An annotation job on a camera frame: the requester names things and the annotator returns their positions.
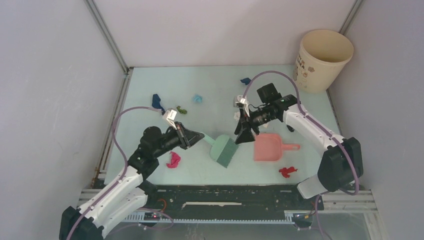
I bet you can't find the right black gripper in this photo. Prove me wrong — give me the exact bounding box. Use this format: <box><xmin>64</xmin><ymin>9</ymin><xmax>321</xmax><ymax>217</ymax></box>
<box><xmin>234</xmin><ymin>105</ymin><xmax>276</xmax><ymax>146</ymax></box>

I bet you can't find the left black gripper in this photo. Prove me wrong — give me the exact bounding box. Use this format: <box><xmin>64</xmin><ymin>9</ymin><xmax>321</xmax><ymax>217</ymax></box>
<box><xmin>153</xmin><ymin>122</ymin><xmax>204</xmax><ymax>158</ymax></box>

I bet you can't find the green hand brush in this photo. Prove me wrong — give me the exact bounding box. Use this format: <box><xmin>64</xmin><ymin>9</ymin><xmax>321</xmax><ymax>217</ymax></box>
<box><xmin>202</xmin><ymin>132</ymin><xmax>239</xmax><ymax>168</ymax></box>

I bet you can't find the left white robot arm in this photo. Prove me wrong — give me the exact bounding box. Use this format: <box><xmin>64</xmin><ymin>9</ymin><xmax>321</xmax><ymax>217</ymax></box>
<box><xmin>59</xmin><ymin>122</ymin><xmax>205</xmax><ymax>240</ymax></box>

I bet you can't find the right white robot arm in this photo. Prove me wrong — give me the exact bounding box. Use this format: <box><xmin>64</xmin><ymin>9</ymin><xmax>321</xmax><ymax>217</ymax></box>
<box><xmin>234</xmin><ymin>83</ymin><xmax>364</xmax><ymax>209</ymax></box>

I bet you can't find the pink dustpan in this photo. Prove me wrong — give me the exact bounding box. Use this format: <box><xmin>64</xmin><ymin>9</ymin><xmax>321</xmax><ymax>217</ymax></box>
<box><xmin>253</xmin><ymin>133</ymin><xmax>301</xmax><ymax>162</ymax></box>

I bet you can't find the white paper scrap middle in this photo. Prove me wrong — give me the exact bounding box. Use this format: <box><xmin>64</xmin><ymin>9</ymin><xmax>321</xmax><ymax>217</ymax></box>
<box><xmin>234</xmin><ymin>112</ymin><xmax>240</xmax><ymax>121</ymax></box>

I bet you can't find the olive green paper scrap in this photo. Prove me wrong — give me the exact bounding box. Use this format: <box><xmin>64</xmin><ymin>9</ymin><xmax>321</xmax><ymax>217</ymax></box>
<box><xmin>176</xmin><ymin>105</ymin><xmax>188</xmax><ymax>115</ymax></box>

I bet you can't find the magenta paper scrap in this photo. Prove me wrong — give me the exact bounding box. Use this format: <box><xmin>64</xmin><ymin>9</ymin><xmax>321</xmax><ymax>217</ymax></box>
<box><xmin>166</xmin><ymin>151</ymin><xmax>181</xmax><ymax>169</ymax></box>

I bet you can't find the light blue paper scrap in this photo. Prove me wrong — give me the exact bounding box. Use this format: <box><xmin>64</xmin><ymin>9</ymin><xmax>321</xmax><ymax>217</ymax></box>
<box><xmin>192</xmin><ymin>94</ymin><xmax>203</xmax><ymax>104</ymax></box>

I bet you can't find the red paper scrap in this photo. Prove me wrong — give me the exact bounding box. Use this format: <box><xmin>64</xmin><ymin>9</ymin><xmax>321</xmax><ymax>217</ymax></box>
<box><xmin>278</xmin><ymin>166</ymin><xmax>298</xmax><ymax>179</ymax></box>

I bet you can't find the dark blue paper scrap left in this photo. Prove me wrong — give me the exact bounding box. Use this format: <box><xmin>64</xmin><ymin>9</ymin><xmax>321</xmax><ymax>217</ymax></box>
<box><xmin>151</xmin><ymin>93</ymin><xmax>166</xmax><ymax>115</ymax></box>

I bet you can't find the dark blue paper scrap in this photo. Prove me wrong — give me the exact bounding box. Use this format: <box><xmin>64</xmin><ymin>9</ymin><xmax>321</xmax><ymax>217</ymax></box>
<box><xmin>151</xmin><ymin>93</ymin><xmax>166</xmax><ymax>115</ymax></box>
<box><xmin>240</xmin><ymin>77</ymin><xmax>252</xmax><ymax>86</ymax></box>

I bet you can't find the dark blue paper scrap top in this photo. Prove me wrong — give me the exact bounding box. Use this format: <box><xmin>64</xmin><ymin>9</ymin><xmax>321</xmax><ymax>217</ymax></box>
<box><xmin>240</xmin><ymin>77</ymin><xmax>252</xmax><ymax>86</ymax></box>

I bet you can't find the beige plastic bucket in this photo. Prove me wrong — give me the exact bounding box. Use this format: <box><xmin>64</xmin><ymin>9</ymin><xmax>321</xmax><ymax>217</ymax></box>
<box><xmin>292</xmin><ymin>29</ymin><xmax>354</xmax><ymax>94</ymax></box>

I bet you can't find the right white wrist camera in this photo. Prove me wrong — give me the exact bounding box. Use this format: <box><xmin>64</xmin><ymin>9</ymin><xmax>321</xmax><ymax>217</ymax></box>
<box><xmin>233</xmin><ymin>95</ymin><xmax>250</xmax><ymax>116</ymax></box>

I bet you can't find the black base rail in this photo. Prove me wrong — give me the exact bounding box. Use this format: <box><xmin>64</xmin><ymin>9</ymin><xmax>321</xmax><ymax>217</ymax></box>
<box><xmin>146</xmin><ymin>184</ymin><xmax>324</xmax><ymax>222</ymax></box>

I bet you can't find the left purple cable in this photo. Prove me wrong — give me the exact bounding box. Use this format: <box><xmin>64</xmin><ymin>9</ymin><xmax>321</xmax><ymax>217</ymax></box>
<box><xmin>66</xmin><ymin>106</ymin><xmax>167</xmax><ymax>240</ymax></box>

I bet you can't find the purple cable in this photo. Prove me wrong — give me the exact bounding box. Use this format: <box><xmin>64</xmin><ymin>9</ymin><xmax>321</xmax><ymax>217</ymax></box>
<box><xmin>241</xmin><ymin>70</ymin><xmax>361</xmax><ymax>240</ymax></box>
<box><xmin>66</xmin><ymin>106</ymin><xmax>167</xmax><ymax>240</ymax></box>

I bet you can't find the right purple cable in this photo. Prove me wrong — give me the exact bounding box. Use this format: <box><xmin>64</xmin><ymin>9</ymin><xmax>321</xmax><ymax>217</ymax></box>
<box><xmin>241</xmin><ymin>70</ymin><xmax>361</xmax><ymax>240</ymax></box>

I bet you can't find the white cable duct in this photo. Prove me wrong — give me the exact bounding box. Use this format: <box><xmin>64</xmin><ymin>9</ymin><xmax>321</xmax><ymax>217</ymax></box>
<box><xmin>112</xmin><ymin>211</ymin><xmax>312</xmax><ymax>225</ymax></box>

